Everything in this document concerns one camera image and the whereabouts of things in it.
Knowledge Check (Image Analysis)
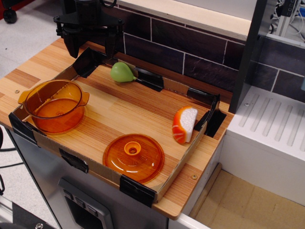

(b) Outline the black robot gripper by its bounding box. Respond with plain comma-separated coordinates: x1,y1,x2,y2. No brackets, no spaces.
53,0,124,59

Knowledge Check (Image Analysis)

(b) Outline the black caster wheel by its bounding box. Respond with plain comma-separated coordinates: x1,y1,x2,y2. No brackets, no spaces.
3,8,17,24

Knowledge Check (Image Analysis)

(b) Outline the white ridged sink drainboard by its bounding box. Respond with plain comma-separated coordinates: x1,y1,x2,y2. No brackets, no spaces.
227,86,305,162

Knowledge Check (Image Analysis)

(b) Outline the orange transparent plastic pot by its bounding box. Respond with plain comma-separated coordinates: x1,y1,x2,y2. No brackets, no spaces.
18,79,90,134

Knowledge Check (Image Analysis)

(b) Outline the salmon sushi toy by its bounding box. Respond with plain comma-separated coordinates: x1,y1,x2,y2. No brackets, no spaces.
172,106,198,144

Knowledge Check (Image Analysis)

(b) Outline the grey oven control panel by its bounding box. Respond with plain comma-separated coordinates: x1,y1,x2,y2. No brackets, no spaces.
58,178,114,229

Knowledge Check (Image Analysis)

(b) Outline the orange transparent pot lid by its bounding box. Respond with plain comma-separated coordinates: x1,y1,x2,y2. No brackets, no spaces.
102,134,165,184

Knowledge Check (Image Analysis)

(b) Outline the cardboard fence with black tape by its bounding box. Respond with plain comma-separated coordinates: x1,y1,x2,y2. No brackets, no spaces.
9,48,232,216

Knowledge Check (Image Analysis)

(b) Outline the green toy pear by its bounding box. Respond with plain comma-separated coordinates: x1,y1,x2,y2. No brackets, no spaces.
110,62,137,83

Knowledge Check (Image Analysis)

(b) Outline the dark grey vertical post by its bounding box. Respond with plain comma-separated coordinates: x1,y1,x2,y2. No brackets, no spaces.
229,0,276,114

